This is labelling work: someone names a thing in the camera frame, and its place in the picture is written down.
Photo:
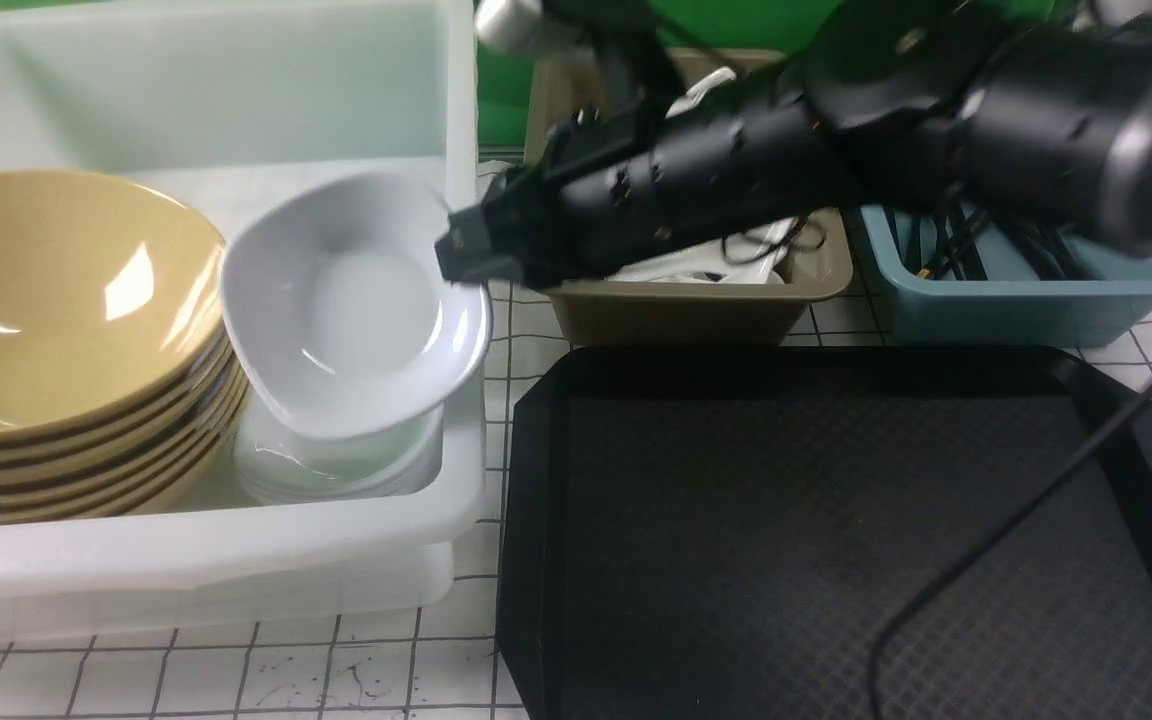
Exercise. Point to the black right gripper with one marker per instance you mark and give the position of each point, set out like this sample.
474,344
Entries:
589,206

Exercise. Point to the white square side dish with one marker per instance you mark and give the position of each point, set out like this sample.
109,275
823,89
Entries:
338,313

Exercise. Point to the yellow noodle bowl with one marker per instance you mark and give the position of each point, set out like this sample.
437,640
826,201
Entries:
108,291

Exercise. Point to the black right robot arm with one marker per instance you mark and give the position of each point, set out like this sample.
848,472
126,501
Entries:
899,103

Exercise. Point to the yellow bowl stack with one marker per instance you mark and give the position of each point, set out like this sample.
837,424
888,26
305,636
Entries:
122,462

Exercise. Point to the olive plastic bin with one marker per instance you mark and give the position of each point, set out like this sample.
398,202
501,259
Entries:
625,313

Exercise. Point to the white dish stack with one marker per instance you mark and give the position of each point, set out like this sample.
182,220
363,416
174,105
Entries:
275,466

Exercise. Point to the large white plastic tub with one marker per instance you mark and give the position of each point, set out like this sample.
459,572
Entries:
232,106

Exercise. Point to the black serving tray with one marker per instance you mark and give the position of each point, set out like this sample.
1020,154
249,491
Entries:
720,533

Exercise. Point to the teal plastic bin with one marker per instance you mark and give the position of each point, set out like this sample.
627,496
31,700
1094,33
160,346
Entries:
1011,305

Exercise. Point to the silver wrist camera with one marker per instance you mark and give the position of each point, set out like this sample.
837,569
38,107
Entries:
523,28

